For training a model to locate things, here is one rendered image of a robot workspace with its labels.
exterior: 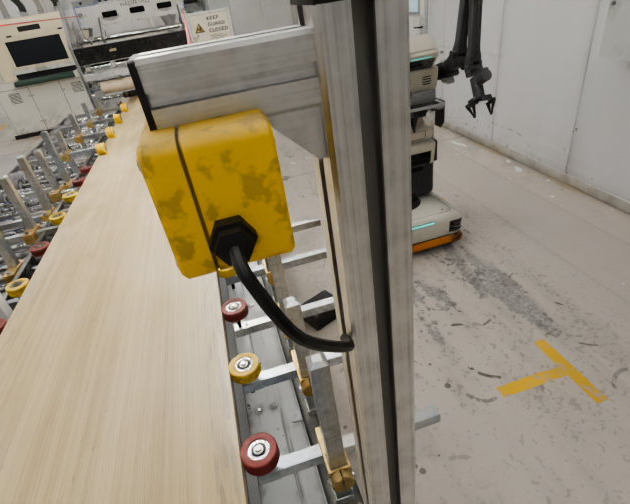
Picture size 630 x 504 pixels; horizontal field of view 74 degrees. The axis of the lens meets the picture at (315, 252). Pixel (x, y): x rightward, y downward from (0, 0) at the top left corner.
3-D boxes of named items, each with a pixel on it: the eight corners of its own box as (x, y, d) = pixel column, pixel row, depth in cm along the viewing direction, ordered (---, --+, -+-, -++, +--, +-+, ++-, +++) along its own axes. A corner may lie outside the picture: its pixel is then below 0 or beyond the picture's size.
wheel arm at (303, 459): (433, 413, 101) (433, 401, 99) (440, 424, 98) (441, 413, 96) (259, 473, 94) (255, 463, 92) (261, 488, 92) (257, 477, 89)
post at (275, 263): (300, 350, 143) (273, 229, 117) (302, 357, 140) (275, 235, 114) (290, 353, 142) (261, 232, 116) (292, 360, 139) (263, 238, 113)
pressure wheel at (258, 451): (290, 487, 91) (280, 457, 84) (254, 501, 89) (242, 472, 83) (281, 454, 97) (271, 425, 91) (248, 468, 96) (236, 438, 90)
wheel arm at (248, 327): (360, 297, 143) (359, 287, 141) (364, 302, 140) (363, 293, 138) (236, 333, 136) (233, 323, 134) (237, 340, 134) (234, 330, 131)
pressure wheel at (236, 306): (236, 344, 130) (227, 317, 124) (225, 331, 136) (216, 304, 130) (258, 331, 133) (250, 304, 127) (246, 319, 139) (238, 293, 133)
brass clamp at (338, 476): (339, 432, 100) (336, 420, 98) (358, 486, 89) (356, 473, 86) (314, 441, 99) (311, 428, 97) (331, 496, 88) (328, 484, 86)
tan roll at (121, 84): (220, 70, 492) (217, 59, 485) (221, 72, 482) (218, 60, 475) (95, 94, 470) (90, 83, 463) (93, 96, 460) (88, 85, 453)
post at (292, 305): (322, 417, 124) (296, 292, 98) (325, 427, 121) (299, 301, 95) (311, 421, 124) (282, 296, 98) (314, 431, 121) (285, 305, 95)
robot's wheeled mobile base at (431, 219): (347, 222, 339) (344, 194, 326) (419, 204, 349) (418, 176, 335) (379, 265, 284) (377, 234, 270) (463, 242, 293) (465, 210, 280)
